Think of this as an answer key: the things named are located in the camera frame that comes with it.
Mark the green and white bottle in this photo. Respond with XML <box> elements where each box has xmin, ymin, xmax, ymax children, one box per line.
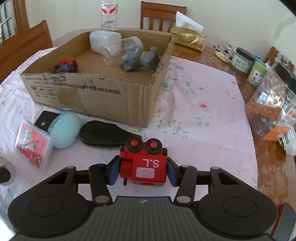
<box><xmin>89</xmin><ymin>31</ymin><xmax>122</xmax><ymax>54</ymax></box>

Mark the grey round object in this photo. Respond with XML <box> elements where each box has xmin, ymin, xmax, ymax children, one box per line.
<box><xmin>0</xmin><ymin>162</ymin><xmax>16</xmax><ymax>185</ymax></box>

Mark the light blue case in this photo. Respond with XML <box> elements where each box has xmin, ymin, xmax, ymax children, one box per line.
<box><xmin>47</xmin><ymin>112</ymin><xmax>82</xmax><ymax>149</ymax></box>

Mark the gold tissue pack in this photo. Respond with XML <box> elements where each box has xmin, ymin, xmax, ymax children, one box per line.
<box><xmin>170</xmin><ymin>10</ymin><xmax>206</xmax><ymax>52</ymax></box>

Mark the wooden door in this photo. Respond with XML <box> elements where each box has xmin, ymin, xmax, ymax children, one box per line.
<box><xmin>0</xmin><ymin>0</ymin><xmax>30</xmax><ymax>47</ymax></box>

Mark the green lid small jar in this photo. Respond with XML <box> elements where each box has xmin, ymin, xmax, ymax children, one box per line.
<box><xmin>247</xmin><ymin>62</ymin><xmax>267</xmax><ymax>87</ymax></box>

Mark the pink card pack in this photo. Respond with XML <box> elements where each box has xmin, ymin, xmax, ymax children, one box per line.
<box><xmin>14</xmin><ymin>122</ymin><xmax>55</xmax><ymax>171</ymax></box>

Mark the red toy train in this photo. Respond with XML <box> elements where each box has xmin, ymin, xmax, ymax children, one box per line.
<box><xmin>119</xmin><ymin>137</ymin><xmax>168</xmax><ymax>188</ymax></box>

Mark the grey animal toy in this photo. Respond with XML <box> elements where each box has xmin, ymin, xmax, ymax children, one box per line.
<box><xmin>119</xmin><ymin>44</ymin><xmax>160</xmax><ymax>74</ymax></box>

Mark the clear plastic jar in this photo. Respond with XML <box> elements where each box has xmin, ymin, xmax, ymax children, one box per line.
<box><xmin>100</xmin><ymin>37</ymin><xmax>144</xmax><ymax>66</ymax></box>

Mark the pink floral tablecloth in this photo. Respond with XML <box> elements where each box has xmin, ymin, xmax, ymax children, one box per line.
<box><xmin>0</xmin><ymin>46</ymin><xmax>258</xmax><ymax>241</ymax></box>

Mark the bundle of pens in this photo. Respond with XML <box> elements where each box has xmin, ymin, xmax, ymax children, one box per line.
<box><xmin>214</xmin><ymin>44</ymin><xmax>238</xmax><ymax>63</ymax></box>

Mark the orange and white box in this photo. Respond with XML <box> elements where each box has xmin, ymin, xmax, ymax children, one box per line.
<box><xmin>262</xmin><ymin>110</ymin><xmax>296</xmax><ymax>156</ymax></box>

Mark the black lid glass jar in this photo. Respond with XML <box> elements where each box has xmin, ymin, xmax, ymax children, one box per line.
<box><xmin>231</xmin><ymin>47</ymin><xmax>255</xmax><ymax>75</ymax></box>

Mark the clear plastic water bottle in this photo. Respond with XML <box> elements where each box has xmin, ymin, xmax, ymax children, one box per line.
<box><xmin>100</xmin><ymin>0</ymin><xmax>119</xmax><ymax>31</ymax></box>

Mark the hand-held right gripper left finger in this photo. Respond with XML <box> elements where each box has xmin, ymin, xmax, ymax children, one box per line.
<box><xmin>46</xmin><ymin>156</ymin><xmax>122</xmax><ymax>206</ymax></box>

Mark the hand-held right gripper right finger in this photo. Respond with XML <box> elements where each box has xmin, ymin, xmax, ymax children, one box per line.
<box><xmin>166</xmin><ymin>157</ymin><xmax>234</xmax><ymax>205</ymax></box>

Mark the flat black card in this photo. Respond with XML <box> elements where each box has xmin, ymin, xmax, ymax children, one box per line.
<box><xmin>32</xmin><ymin>110</ymin><xmax>65</xmax><ymax>133</ymax></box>

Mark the large clear black lid jar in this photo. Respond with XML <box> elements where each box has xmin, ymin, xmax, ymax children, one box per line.
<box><xmin>245</xmin><ymin>62</ymin><xmax>296</xmax><ymax>142</ymax></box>

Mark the cardboard box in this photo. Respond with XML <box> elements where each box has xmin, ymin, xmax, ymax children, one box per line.
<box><xmin>20</xmin><ymin>28</ymin><xmax>175</xmax><ymax>128</ymax></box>

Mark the black and red toy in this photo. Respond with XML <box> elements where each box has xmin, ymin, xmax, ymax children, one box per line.
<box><xmin>54</xmin><ymin>58</ymin><xmax>78</xmax><ymax>74</ymax></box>

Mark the wooden dining chair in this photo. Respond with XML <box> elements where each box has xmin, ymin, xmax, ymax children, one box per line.
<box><xmin>0</xmin><ymin>20</ymin><xmax>53</xmax><ymax>84</ymax></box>
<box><xmin>140</xmin><ymin>1</ymin><xmax>187</xmax><ymax>33</ymax></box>
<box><xmin>262</xmin><ymin>46</ymin><xmax>281</xmax><ymax>66</ymax></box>

